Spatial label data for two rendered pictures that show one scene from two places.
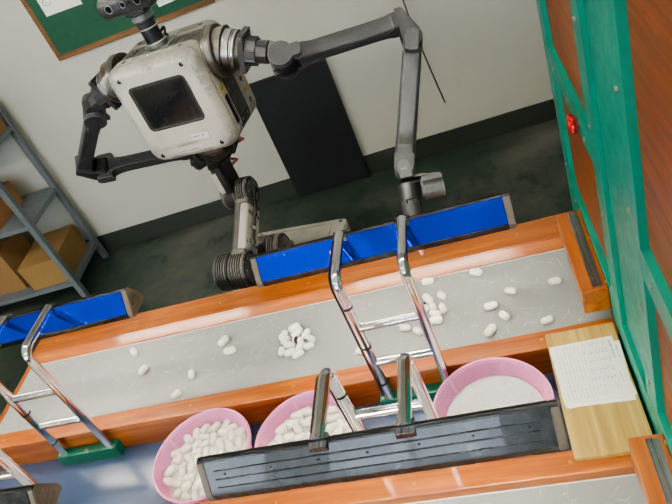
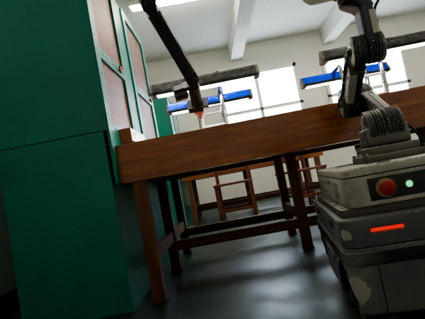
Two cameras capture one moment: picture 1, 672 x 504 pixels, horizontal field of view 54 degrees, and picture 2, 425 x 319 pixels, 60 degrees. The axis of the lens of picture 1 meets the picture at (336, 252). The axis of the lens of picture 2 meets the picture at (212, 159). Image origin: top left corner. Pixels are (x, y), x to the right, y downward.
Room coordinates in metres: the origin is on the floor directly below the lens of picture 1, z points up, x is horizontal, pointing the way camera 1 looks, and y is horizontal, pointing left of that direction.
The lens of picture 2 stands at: (3.20, -0.74, 0.51)
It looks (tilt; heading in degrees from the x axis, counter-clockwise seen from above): 3 degrees up; 163
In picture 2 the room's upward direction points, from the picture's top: 11 degrees counter-clockwise
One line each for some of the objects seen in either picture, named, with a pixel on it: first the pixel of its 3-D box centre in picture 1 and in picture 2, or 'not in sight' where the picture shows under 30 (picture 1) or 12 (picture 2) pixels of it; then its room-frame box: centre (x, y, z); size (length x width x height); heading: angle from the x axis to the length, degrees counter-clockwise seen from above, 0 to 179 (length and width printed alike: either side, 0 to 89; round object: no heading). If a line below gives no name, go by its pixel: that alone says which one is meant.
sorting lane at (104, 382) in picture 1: (269, 351); not in sight; (1.44, 0.29, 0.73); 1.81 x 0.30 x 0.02; 71
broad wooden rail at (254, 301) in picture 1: (286, 313); (304, 130); (1.64, 0.22, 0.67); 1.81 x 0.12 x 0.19; 71
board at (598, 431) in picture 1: (595, 386); not in sight; (0.85, -0.37, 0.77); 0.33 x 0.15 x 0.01; 161
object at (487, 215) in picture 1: (376, 237); (203, 81); (1.25, -0.10, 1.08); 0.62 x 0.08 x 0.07; 71
